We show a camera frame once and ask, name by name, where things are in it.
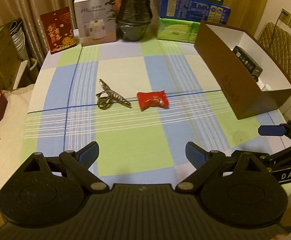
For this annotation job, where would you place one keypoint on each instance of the white humidifier box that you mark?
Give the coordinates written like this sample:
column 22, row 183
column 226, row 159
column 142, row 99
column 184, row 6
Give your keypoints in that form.
column 96, row 21

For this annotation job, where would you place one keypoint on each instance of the brown paper bag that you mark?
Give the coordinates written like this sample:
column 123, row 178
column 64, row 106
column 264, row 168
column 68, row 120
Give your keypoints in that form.
column 10, row 59

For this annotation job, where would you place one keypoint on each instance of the red gift box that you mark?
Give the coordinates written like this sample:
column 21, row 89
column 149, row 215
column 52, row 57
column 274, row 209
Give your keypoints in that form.
column 58, row 30

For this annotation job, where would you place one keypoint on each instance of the brown cardboard storage box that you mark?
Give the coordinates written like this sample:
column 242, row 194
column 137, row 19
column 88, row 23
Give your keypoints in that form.
column 215, row 42

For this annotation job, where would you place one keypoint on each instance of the red snack packet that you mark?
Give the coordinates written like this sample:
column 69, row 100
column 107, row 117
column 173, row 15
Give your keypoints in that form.
column 152, row 99

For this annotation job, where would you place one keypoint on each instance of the wall power socket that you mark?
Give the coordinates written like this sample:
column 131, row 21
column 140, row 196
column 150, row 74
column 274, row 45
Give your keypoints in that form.
column 285, row 17

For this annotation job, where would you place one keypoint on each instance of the blue carton box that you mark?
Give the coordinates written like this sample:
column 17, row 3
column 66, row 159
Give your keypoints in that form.
column 193, row 10

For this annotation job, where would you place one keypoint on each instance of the green tissue pack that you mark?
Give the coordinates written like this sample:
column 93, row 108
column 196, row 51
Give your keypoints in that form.
column 177, row 30

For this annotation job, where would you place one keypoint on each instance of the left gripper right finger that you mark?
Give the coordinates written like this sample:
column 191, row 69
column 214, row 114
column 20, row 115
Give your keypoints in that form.
column 205, row 163

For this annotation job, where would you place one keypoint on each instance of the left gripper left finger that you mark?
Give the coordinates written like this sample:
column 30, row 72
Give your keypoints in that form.
column 77, row 166

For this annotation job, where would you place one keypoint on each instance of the black shaver box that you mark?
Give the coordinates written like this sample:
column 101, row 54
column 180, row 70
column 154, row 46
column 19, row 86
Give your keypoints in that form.
column 251, row 65

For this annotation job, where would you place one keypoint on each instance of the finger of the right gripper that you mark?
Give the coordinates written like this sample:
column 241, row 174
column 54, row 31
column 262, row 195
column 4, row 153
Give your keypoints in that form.
column 271, row 130
column 280, row 158

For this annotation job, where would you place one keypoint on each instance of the quilted chair back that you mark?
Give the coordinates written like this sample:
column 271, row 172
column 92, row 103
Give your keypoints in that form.
column 278, row 43

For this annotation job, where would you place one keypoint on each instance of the checkered tablecloth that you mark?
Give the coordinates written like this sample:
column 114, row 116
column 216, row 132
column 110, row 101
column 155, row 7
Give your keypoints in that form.
column 138, row 147

